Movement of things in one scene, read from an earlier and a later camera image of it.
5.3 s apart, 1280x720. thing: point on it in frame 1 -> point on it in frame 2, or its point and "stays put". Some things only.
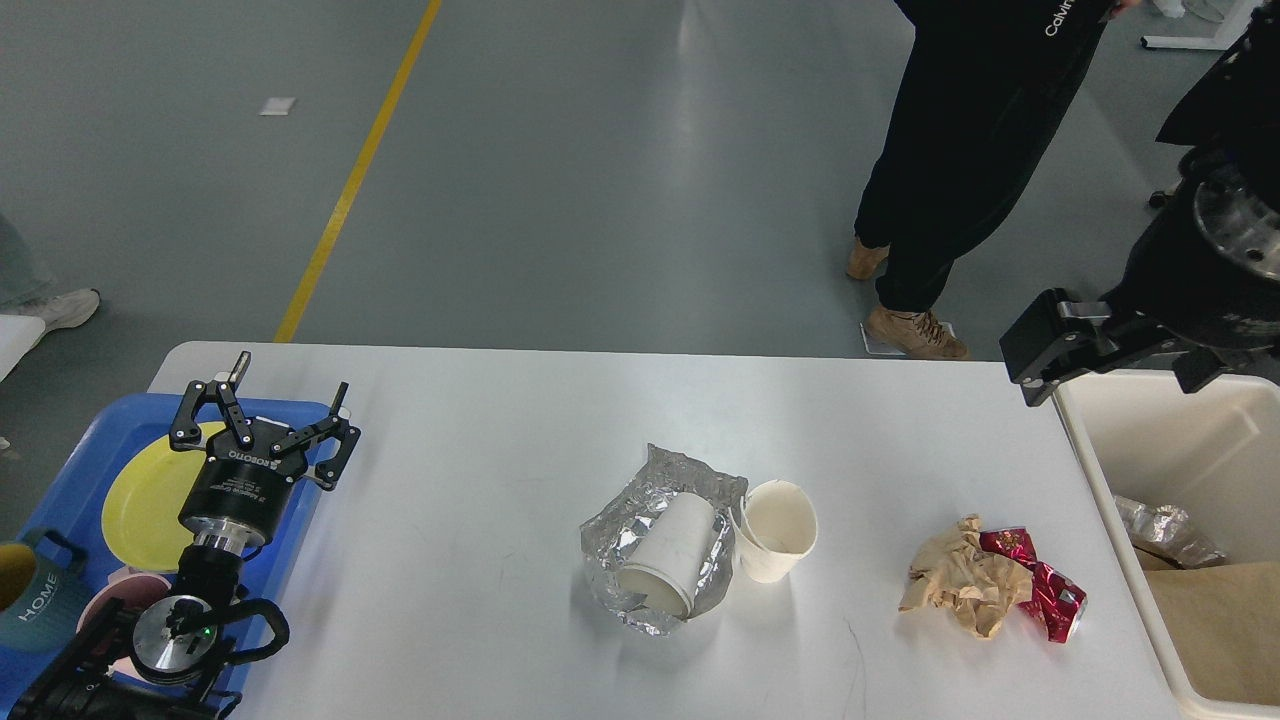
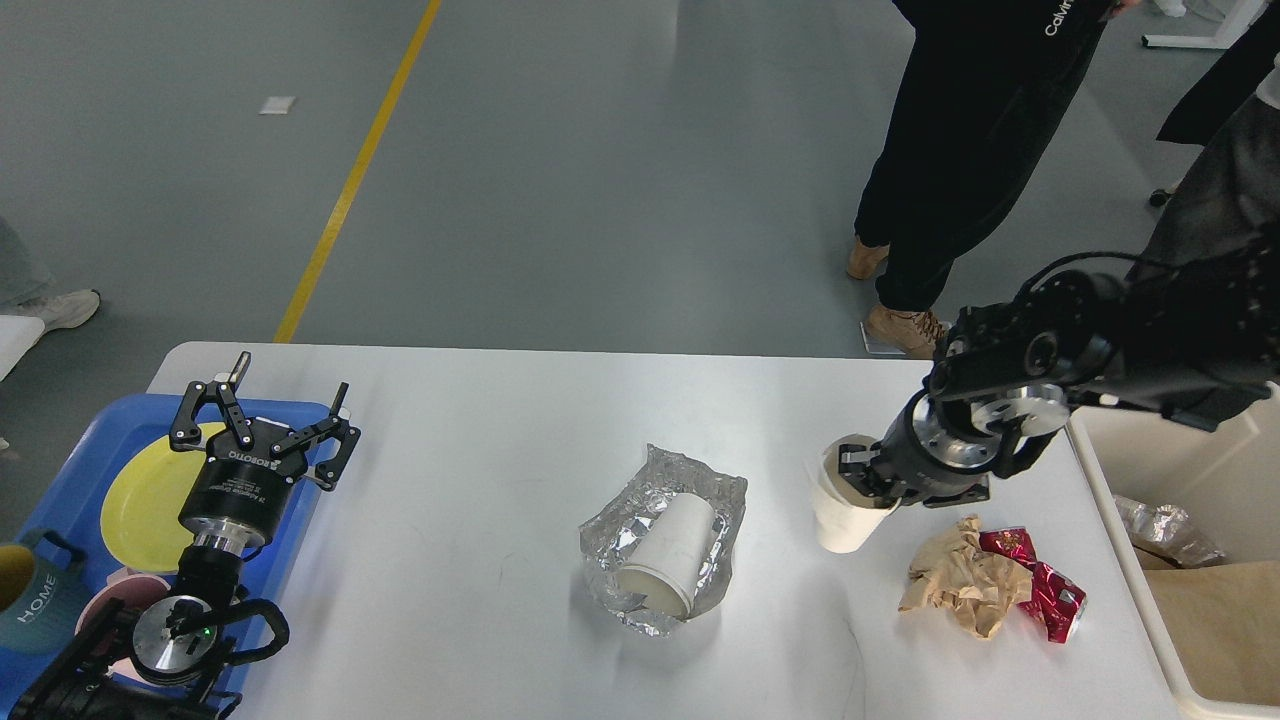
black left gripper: [241, 492] stays put
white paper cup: [777, 528] -> [844, 516]
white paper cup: [666, 560] stays put
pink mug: [135, 589] stays put
